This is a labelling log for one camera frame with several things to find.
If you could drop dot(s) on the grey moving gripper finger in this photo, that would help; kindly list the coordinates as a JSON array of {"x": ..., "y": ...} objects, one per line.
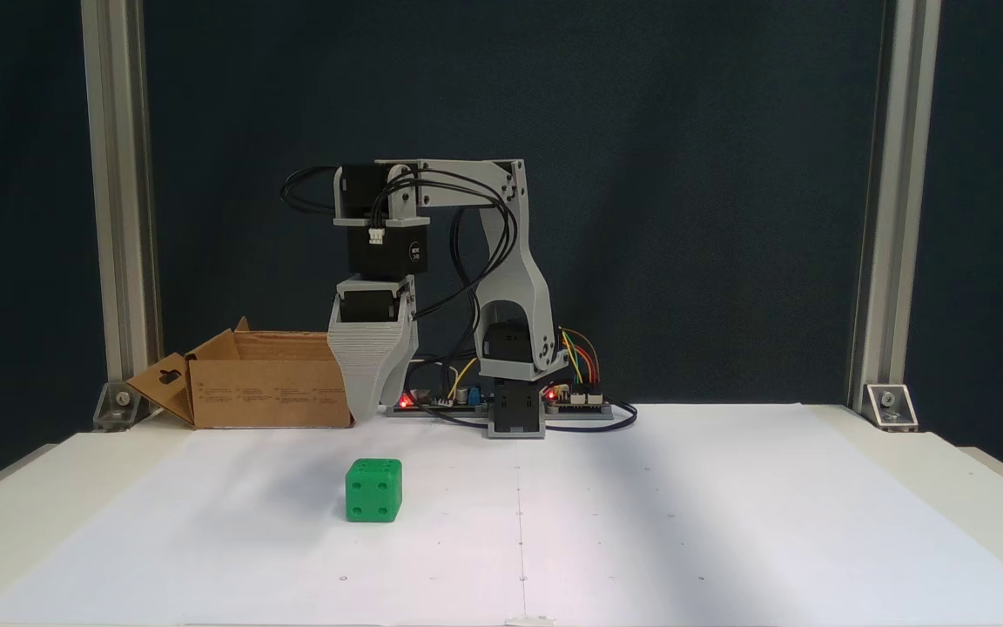
[{"x": 410, "y": 348}]

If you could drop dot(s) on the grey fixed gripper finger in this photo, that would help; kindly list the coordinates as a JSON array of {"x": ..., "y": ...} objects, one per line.
[{"x": 366, "y": 366}]

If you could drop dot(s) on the green die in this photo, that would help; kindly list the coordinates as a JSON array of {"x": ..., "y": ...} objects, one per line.
[{"x": 373, "y": 498}]

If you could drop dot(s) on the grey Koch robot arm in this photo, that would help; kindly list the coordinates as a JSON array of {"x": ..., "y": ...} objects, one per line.
[{"x": 514, "y": 279}]

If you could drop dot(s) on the blue power converter board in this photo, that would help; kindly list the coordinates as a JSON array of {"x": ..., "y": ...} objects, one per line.
[{"x": 445, "y": 402}]

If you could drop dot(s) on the brown cardboard box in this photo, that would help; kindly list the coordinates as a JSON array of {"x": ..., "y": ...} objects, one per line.
[{"x": 266, "y": 392}]

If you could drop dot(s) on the metal corner bracket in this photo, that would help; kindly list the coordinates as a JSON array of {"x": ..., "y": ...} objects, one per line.
[
  {"x": 891, "y": 406},
  {"x": 121, "y": 405}
]

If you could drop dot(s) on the aluminium frame post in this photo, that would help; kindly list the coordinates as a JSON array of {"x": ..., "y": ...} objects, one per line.
[
  {"x": 118, "y": 192},
  {"x": 898, "y": 192}
]

